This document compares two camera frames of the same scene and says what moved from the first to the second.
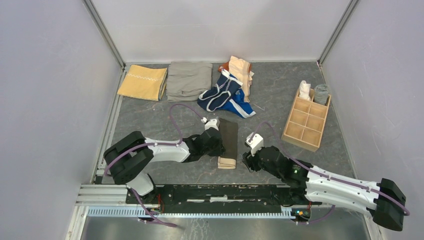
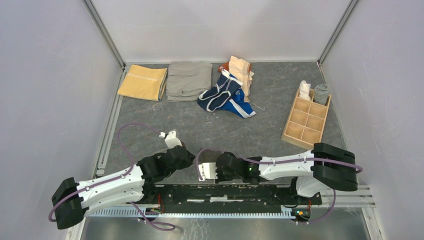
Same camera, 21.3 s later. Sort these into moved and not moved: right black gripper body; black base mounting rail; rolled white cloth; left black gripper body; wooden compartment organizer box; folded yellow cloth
Moved: right black gripper body; left black gripper body
Not moved: black base mounting rail; wooden compartment organizer box; rolled white cloth; folded yellow cloth
